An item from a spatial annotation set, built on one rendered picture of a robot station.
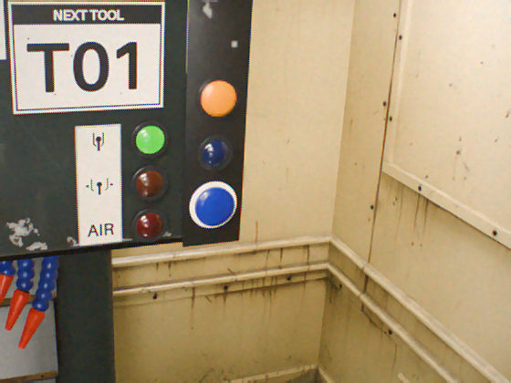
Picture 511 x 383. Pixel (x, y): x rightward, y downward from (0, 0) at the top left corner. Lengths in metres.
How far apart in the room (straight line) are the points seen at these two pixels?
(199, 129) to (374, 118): 1.17
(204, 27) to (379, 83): 1.17
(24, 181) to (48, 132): 0.04
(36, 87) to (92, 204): 0.09
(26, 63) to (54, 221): 0.11
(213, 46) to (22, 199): 0.16
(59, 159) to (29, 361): 0.86
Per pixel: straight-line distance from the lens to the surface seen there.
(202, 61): 0.47
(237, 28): 0.48
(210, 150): 0.48
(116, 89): 0.46
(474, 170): 1.35
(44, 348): 1.29
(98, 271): 1.27
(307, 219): 1.81
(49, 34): 0.45
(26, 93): 0.45
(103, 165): 0.47
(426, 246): 1.51
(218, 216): 0.50
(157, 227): 0.49
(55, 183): 0.47
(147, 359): 1.84
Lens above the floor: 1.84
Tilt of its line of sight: 20 degrees down
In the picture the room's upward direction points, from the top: 3 degrees clockwise
